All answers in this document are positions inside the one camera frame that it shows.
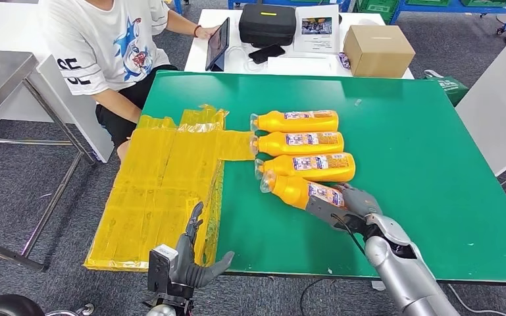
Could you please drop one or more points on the green plastic crate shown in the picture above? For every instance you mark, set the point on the green plastic crate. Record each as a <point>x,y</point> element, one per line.
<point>379,8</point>

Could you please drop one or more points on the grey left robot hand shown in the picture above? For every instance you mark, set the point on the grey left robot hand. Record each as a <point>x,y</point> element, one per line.
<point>187,272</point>

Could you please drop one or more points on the green shopping bag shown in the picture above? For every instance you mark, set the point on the green shopping bag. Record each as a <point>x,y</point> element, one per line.
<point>449,87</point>

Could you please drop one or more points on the black smartphone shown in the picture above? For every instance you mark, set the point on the black smartphone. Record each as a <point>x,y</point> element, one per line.
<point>266,53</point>

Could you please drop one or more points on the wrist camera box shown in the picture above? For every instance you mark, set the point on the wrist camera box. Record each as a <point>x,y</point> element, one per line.
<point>322,211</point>
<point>161,268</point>

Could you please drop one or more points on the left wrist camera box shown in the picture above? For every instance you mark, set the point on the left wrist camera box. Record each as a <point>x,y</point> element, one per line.
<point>161,268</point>

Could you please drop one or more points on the steel table with legs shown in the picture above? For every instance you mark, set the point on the steel table with legs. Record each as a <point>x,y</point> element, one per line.
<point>0,76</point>

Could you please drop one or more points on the small purple packet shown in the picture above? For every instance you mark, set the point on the small purple packet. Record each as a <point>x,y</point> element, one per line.
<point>344,61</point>

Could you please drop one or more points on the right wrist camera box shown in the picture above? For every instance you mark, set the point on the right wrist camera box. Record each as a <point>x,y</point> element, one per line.
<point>322,211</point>

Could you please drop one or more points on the printed paper sign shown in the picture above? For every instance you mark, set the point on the printed paper sign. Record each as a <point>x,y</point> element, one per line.
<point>318,43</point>

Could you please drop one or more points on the yellow taped cardboard sheet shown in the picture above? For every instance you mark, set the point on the yellow taped cardboard sheet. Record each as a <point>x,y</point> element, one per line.
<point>156,187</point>

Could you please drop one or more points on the clear tape scrap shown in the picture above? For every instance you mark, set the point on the clear tape scrap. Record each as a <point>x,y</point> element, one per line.
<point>357,102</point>

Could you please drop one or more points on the white side table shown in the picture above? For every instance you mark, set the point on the white side table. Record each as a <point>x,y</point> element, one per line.
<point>501,113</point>

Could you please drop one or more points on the person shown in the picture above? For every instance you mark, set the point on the person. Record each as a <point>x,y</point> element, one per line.
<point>104,43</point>

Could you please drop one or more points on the chrome caster bracket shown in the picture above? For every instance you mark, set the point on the chrome caster bracket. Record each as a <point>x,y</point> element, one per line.
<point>86,309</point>

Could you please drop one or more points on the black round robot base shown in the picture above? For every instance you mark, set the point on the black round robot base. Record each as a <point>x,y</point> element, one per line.
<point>4,307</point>

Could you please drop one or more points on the black zip case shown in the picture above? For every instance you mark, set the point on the black zip case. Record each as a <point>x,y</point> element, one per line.
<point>268,26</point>

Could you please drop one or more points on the white desk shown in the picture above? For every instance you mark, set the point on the white desk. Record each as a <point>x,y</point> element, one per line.
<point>198,54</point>

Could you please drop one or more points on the brown cardboard box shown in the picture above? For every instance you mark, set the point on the brown cardboard box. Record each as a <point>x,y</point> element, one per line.
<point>379,54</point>

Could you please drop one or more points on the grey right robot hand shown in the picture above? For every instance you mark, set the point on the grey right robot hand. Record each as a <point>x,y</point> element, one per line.
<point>361,203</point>

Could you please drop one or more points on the dark tablet on stand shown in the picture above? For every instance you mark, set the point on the dark tablet on stand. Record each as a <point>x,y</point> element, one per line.
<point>217,43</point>

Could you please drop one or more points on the blue metal rack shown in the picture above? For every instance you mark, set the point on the blue metal rack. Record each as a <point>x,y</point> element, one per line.
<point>453,8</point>

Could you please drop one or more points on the orange detergent bottle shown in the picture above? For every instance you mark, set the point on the orange detergent bottle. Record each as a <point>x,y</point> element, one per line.
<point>279,123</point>
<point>279,146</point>
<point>279,171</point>
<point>287,189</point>

